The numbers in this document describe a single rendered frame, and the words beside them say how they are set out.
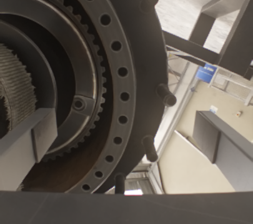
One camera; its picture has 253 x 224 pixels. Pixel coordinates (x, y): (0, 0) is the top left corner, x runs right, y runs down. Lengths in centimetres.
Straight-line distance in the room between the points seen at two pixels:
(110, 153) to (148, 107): 9
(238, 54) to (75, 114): 114
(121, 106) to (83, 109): 11
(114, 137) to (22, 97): 12
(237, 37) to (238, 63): 16
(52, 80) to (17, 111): 6
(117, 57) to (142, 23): 8
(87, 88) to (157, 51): 13
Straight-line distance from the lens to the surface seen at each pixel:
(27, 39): 27
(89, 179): 28
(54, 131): 17
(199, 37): 235
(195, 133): 17
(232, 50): 130
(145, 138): 31
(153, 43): 28
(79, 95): 32
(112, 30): 21
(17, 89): 22
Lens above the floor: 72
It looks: 15 degrees up
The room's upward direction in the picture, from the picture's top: 158 degrees counter-clockwise
